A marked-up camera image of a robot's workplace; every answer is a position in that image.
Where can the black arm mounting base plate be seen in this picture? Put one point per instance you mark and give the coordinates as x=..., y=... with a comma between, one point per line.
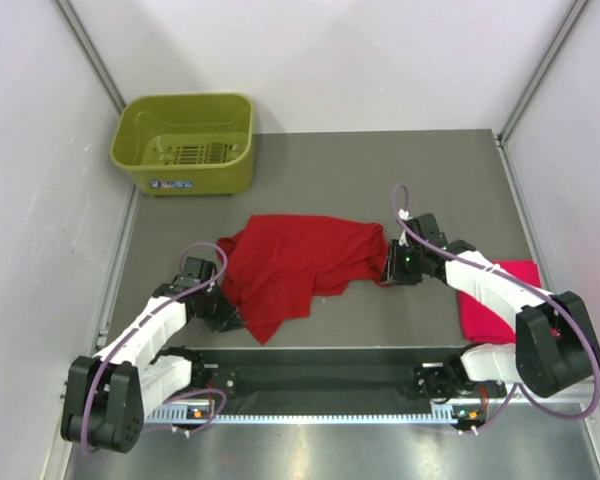
x=344, y=380

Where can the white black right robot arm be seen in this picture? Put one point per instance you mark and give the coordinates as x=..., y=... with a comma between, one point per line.
x=554, y=344

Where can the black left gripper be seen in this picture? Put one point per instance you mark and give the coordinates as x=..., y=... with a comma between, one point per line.
x=228, y=319

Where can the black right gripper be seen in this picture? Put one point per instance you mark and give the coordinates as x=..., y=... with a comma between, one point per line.
x=393, y=267

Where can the red t shirt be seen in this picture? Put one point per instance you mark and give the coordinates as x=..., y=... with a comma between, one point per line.
x=279, y=262

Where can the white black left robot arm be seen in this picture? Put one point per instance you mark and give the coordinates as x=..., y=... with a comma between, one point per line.
x=110, y=395

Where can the folded pink t shirt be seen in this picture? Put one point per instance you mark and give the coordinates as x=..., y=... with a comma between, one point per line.
x=480, y=323

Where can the slotted grey cable duct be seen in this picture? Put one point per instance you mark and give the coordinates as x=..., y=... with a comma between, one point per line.
x=195, y=414

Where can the olive green plastic basket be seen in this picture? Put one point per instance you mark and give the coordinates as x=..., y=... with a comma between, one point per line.
x=187, y=144

